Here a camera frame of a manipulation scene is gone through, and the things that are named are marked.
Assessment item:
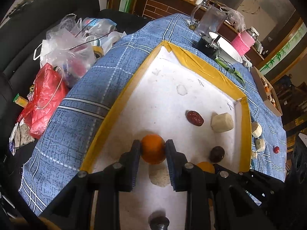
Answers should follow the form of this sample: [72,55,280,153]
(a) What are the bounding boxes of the red cherry tomato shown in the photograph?
[273,146,280,154]

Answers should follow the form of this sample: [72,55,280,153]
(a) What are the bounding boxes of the dark brown round fruit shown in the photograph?
[209,146,225,163]

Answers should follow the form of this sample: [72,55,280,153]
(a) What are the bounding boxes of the white foam block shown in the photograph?
[251,121,263,138]

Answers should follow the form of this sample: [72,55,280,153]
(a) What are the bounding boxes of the small white foam cylinder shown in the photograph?
[148,163,170,187]

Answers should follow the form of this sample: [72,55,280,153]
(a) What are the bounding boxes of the large beige foam cylinder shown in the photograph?
[211,113,234,132]

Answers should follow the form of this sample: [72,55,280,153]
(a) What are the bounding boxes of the red date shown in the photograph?
[186,111,204,127]

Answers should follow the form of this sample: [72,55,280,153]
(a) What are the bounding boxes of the small white foam piece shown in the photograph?
[251,151,257,159]

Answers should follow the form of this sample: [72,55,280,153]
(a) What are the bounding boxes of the pale orange tangerine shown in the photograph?
[197,161,215,174]

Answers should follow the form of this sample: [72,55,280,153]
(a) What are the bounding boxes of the brown cardboard tray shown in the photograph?
[250,67,283,117]

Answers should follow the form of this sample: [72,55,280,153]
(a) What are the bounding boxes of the blue plaid tablecloth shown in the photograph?
[19,14,286,215]

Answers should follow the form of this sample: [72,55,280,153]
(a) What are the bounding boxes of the white tray with yellow tape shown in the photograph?
[80,40,253,230]

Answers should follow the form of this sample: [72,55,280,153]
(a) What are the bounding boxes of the green leaves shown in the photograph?
[214,57,246,87]

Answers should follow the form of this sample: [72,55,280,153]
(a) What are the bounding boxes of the red plastic bag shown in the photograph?
[18,63,68,139]

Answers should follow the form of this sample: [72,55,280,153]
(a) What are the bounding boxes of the pink knitted cup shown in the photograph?
[230,30,256,57]

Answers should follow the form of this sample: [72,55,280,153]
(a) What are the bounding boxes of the white enamel bowl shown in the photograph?
[209,32,243,64]

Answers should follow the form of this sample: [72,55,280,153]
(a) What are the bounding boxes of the yellow tape roll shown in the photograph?
[92,46,104,59]

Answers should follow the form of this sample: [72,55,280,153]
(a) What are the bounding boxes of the clear plastic bag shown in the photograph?
[33,14,126,88]

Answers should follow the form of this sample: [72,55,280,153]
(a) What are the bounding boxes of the clear glass pitcher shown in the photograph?
[188,0,227,36]

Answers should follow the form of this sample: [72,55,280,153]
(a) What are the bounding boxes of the black sofa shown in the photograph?
[1,0,149,189]

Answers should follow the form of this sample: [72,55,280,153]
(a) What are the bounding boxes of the wooden cabinet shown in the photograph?
[107,0,264,65]

